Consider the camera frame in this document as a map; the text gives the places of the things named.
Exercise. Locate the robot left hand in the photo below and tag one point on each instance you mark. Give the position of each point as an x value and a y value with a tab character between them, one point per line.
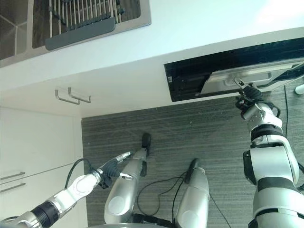
111	168

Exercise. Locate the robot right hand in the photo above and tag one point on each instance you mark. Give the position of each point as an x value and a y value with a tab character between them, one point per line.
251	93

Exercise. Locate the stainless steel sink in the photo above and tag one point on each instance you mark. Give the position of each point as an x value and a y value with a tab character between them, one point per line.
22	28

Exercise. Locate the robot left silver leg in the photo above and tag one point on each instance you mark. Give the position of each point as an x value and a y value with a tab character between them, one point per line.
124	183

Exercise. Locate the robot right silver leg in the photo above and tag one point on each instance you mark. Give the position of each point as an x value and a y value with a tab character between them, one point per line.
196	194

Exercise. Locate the robot dark foot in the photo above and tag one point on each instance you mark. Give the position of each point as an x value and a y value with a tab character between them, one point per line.
146	140
192	167

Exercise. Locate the robot silver leg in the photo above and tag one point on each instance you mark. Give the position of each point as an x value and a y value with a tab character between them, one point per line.
196	194
124	183

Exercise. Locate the built-in dishwasher black interior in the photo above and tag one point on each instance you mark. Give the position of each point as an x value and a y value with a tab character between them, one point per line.
187	78

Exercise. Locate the stainless dishwasher door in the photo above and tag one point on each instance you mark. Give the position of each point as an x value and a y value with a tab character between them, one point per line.
251	78

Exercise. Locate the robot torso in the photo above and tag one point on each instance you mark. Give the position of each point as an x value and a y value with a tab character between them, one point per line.
142	219

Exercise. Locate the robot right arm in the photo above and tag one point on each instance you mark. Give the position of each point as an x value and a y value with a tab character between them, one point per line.
270	161

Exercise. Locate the robot right dark foot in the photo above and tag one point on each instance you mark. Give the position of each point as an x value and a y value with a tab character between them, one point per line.
192	167

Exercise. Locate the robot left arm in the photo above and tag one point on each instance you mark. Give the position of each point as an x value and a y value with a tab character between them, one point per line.
71	190

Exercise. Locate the robot left dark foot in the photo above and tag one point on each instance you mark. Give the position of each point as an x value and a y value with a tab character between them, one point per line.
146	140

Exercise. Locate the white cylindrical object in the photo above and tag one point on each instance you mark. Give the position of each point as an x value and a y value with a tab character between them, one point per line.
299	89

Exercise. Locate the white kitchen cabinet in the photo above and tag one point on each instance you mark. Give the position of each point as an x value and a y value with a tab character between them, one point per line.
35	147

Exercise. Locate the roll-up drying rack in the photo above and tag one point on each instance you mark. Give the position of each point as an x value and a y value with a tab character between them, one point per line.
80	35

